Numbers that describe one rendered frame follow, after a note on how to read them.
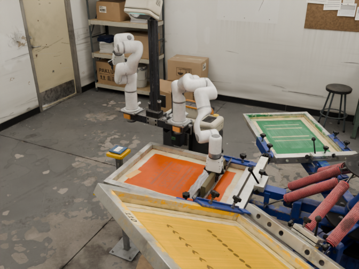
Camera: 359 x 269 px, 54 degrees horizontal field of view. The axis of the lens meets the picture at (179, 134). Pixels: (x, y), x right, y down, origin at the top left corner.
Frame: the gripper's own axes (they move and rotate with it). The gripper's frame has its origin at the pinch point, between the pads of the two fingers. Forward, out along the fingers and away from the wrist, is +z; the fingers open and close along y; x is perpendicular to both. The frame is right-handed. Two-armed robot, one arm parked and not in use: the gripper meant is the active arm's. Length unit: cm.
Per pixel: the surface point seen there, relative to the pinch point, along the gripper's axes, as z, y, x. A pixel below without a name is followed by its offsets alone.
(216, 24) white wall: -26, 139, -380
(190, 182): 6.0, 14.1, 2.9
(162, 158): 6.0, 44.2, -16.6
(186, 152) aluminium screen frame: 2.7, 29.6, -25.5
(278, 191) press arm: -2.5, -39.3, 1.5
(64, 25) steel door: -21, 374, -294
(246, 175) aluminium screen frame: 2.5, -16.7, -14.6
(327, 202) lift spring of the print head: -17, -64, 22
